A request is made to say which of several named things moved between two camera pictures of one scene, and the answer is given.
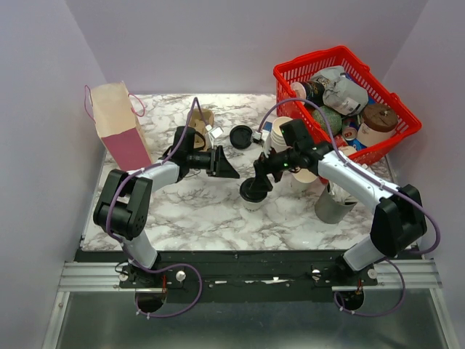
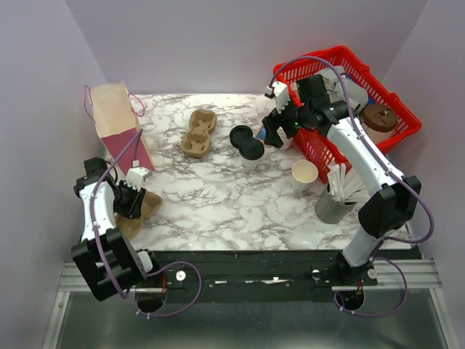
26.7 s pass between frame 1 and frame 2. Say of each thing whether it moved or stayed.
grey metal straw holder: stayed
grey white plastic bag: stayed
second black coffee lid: stayed
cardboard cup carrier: stayed
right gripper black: moved
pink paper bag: stayed
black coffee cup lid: moved
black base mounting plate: stayed
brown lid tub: stayed
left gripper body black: moved
